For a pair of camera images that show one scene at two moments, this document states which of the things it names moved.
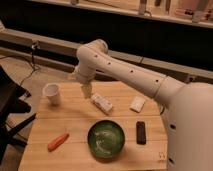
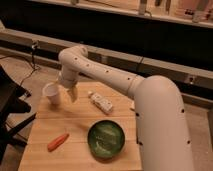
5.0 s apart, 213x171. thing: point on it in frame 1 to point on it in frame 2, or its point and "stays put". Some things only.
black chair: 11,92 stays put
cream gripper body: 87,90 to 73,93
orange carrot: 53,145 stays put
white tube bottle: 102,103 stays put
